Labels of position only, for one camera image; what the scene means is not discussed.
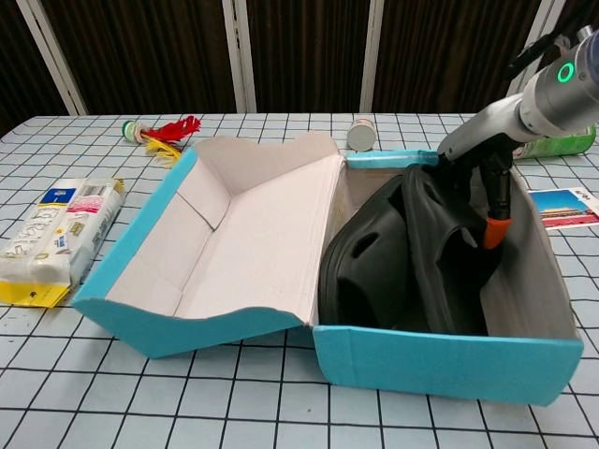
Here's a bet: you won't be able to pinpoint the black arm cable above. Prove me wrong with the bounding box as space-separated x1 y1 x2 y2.
504 18 577 81

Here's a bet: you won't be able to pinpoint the black rubber slipper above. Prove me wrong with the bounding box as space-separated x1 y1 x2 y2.
317 176 422 328
402 164 506 336

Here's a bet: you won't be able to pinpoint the small white green bottle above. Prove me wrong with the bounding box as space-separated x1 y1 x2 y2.
346 115 376 152

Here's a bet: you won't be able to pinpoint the light blue checkered tablecloth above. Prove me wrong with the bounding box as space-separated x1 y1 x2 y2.
0 110 599 449

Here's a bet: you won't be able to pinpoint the green chips can red lid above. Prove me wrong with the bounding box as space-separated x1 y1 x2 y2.
512 123 598 160

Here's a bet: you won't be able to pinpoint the dark folding screen panels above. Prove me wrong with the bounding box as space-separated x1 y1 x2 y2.
0 0 599 137

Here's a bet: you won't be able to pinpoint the right robot hand orange fingertip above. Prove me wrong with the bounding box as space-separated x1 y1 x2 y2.
437 93 526 250

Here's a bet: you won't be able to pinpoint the white tissue pack yellow base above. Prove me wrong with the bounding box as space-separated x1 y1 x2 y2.
0 176 126 309

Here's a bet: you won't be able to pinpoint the light blue cardboard shoe box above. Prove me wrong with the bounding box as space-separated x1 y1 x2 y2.
72 131 585 409

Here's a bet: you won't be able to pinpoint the white screen frame post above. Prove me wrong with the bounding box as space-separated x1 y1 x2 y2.
358 0 386 113
501 0 565 112
16 0 88 116
220 0 257 113

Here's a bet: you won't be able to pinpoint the red yellow feather shuttlecock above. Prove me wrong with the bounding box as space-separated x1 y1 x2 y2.
122 115 202 167

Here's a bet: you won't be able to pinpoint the postcard with red palace photo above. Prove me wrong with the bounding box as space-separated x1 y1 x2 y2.
527 186 599 230

